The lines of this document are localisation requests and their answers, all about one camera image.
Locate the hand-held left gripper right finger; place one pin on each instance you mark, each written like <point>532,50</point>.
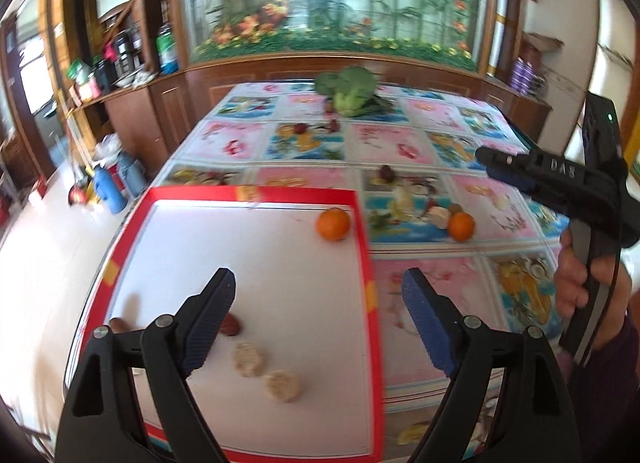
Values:
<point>424,325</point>

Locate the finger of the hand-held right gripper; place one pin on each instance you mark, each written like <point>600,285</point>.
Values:
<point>540,165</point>
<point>510,180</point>

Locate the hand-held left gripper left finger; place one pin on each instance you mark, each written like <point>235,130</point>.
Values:
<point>210,330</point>

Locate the beige round cake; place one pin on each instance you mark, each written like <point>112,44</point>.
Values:
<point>440,218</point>
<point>282,386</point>
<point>249,359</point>

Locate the orange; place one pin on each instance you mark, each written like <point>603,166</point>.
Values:
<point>333,224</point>
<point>461,227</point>

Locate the white board with red border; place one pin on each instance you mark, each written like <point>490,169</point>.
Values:
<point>280,283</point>

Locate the person's right forearm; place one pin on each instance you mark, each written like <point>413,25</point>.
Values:
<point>610,393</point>

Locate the person's right hand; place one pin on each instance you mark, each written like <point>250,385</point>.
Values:
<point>571,283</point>

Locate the brown kiwi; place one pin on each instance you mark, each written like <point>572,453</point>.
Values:
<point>456,206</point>

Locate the purple bottle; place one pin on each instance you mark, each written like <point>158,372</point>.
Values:
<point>520,74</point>

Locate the fruit printed tablecloth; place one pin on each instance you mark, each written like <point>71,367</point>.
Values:
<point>400,143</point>

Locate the broccoli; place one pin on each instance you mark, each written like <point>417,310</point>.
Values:
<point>352,88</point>

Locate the green plastic bottle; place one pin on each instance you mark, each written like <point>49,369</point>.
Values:
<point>166,49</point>

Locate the black thermos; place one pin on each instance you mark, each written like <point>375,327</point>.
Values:
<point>123,52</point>

